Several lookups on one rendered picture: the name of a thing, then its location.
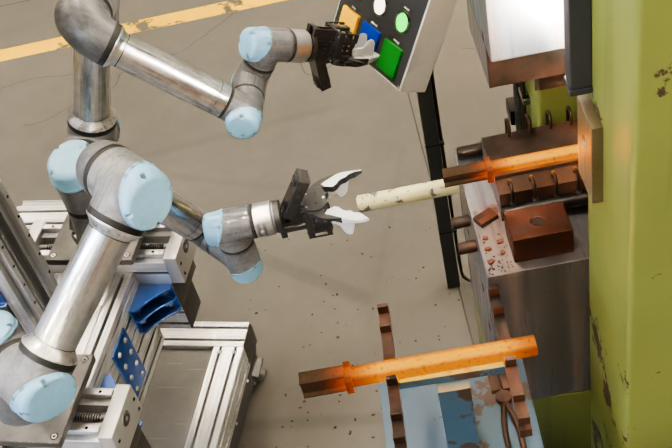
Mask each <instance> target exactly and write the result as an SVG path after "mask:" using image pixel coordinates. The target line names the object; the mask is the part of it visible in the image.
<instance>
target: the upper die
mask: <svg viewBox="0 0 672 448"><path fill-rule="evenodd" d="M466 1H467V10H468V20H469V29H470V32H471V35H472V38H473V41H474V44H475V47H476V50H477V53H478V56H479V59H480V62H481V65H482V68H483V71H484V74H485V77H486V80H487V83H488V86H489V88H493V87H498V86H503V85H508V84H513V83H518V82H523V81H529V80H534V79H539V78H544V77H549V76H554V75H559V74H564V73H565V52H564V48H561V49H556V50H551V51H546V52H541V53H536V54H531V55H526V56H521V57H516V58H511V59H506V60H501V61H496V62H491V61H490V58H489V55H488V52H487V49H486V46H485V44H484V38H483V37H482V35H481V32H480V29H479V26H478V23H477V20H476V18H475V15H474V12H473V9H472V6H471V3H470V0H466Z"/></svg>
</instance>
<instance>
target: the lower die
mask: <svg viewBox="0 0 672 448"><path fill-rule="evenodd" d="M511 134H512V136H511V137H508V133H503V134H498V135H493V136H488V137H482V138H481V142H482V151H483V157H487V156H489V158H490V161H491V160H497V159H502V158H507V157H512V156H517V155H523V154H528V153H533V152H538V151H543V150H549V149H554V148H559V147H564V146H570V145H575V144H578V123H577V119H574V120H573V125H570V120H569V121H564V122H559V123H554V124H553V129H549V125H544V126H539V127H534V128H532V133H529V132H528V129H523V130H518V131H513V132H511ZM575 166H576V167H577V168H578V157H577V158H572V159H567V160H561V161H556V162H551V163H546V164H541V165H536V166H530V167H525V168H520V169H515V170H510V171H505V172H499V173H494V182H493V183H491V187H492V190H493V193H494V196H495V200H496V203H497V206H498V210H499V213H500V216H501V220H502V221H505V220H504V219H503V217H502V212H501V207H502V206H504V205H510V204H511V203H510V202H511V193H510V187H509V185H507V180H508V179H511V181H512V183H513V187H514V193H515V201H516V203H520V202H525V201H531V200H532V197H533V189H532V183H531V181H529V176H530V175H533V177H534V179H535V183H536V189H537V197H538V199H541V198H546V197H552V196H554V193H555V184H554V178H553V177H551V172H552V171H555V172H556V175H557V178H558V184H559V193H560V195H562V194H567V193H572V192H576V189H577V179H576V174H575V173H573V167H575Z"/></svg>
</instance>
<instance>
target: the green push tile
mask: <svg viewBox="0 0 672 448"><path fill-rule="evenodd" d="M403 52H404V51H403V50H402V49H400V48H399V47H398V46H397V45H395V44H394V43H393V42H392V41H391V40H389V39H388V38H385V39H384V43H383V46H382V49H381V52H380V56H379V58H378V61H377V64H376V66H377V67H378V68H379V69H381V70H382V71H383V72H384V73H385V74H386V75H388V76H389V77H390V78H391V79H395V77H396V74H397V71H398V68H399V65H400V62H401V59H402V56H403Z"/></svg>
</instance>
